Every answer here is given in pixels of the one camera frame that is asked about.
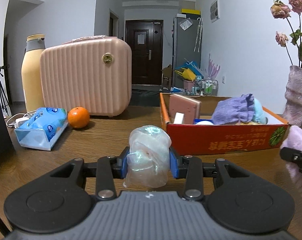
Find lilac fluffy headband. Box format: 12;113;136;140
280;126;302;197

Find clear plastic bag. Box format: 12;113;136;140
123;125;171;189

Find white wedge sponge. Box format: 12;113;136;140
173;112;184;124

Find white round foam sponge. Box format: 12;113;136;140
196;120;214;126

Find pink layered sponge block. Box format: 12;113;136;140
169;94;201;125

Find light blue fluffy plush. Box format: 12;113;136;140
252;98;267;124

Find lavender knit cloth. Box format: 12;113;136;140
211;94;255;125

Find white yellow plush toy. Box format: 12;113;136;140
236;121;261;125

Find red cardboard fruit box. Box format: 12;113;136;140
159;93;289;155

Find orange tangerine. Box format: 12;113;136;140
67;107;90;129

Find black bag on floor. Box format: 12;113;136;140
129;88;160;107

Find purple textured vase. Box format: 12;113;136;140
283;66;302;126

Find blue wet wipes pack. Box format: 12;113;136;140
14;107;68;151

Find metal storage cart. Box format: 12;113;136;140
194;79;219;96

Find pink ribbed small suitcase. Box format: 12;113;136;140
40;35;132;116

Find dark wooden door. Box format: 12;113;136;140
126;20;163;85

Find yellow thermos bottle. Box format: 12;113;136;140
21;34;45;112

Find grey refrigerator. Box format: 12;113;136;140
172;16;201;88

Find yellow box on refrigerator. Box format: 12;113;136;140
181;8;201;15

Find dried pink roses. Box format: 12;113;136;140
270;0;302;68

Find white charger with cable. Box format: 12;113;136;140
6;111;35;128

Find camera tripod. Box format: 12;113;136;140
0;66;10;116

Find white wall panel box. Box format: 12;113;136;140
210;0;220;23

